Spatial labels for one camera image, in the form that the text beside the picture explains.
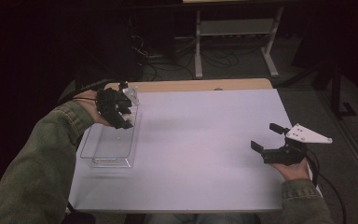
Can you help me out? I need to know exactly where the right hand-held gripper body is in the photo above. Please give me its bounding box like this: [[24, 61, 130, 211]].
[[261, 122, 334, 166]]

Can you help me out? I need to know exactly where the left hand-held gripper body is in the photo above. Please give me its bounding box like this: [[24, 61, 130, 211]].
[[94, 81, 141, 125]]

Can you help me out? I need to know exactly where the clear plastic tray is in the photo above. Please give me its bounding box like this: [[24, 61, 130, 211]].
[[79, 98, 144, 169]]

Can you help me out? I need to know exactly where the person's right hand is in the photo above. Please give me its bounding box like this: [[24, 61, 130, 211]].
[[270, 159, 311, 182]]

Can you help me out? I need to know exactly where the person's left hand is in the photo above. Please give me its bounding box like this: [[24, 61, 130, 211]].
[[74, 89, 112, 128]]

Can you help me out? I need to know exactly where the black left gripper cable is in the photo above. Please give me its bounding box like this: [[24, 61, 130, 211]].
[[57, 77, 123, 105]]

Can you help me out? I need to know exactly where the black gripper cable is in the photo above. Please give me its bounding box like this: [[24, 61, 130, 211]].
[[57, 77, 123, 105], [304, 148, 348, 224]]

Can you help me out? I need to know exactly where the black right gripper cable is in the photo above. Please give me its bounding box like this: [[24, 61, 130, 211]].
[[304, 148, 348, 224]]

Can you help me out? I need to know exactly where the tangle of floor cables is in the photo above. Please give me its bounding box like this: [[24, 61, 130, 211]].
[[130, 33, 241, 82]]

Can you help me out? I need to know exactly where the grey metal desk frame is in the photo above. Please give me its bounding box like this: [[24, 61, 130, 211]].
[[193, 6, 285, 80]]

